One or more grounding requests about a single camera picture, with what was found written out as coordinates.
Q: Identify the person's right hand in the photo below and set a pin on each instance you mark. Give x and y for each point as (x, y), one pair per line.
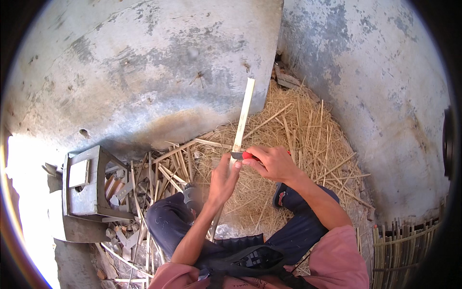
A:
(278, 164)

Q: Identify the person's left hand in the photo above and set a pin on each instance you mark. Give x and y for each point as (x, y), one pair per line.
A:
(221, 184)

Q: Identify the long pale bamboo strip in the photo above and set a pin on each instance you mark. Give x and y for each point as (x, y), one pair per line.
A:
(245, 108)

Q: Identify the heap of bamboo shavings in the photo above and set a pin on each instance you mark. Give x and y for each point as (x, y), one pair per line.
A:
(310, 137)

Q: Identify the pile of split bamboo strips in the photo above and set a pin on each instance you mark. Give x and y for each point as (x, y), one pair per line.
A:
(169, 169)

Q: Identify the person's legs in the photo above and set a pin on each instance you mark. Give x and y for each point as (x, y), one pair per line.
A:
(169, 220)

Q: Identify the person's body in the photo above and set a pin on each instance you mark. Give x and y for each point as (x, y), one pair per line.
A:
(335, 263)

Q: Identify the heap of broken rubble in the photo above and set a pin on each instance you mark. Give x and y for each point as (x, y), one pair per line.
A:
(115, 249)

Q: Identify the grey wooden stool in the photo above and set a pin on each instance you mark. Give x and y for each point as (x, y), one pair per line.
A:
(85, 191)

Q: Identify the bamboo slat fence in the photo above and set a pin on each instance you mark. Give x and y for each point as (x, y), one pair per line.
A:
(400, 253)

